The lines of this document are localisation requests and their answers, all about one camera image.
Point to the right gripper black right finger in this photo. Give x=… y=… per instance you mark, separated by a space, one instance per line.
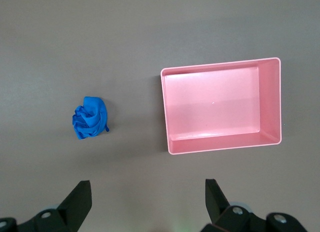
x=222 y=212

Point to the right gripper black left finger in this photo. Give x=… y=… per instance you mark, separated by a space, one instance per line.
x=67 y=214

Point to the blue cloth wad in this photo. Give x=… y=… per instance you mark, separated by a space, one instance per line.
x=91 y=117

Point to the pink plastic box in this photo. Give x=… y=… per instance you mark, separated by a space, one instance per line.
x=220 y=104

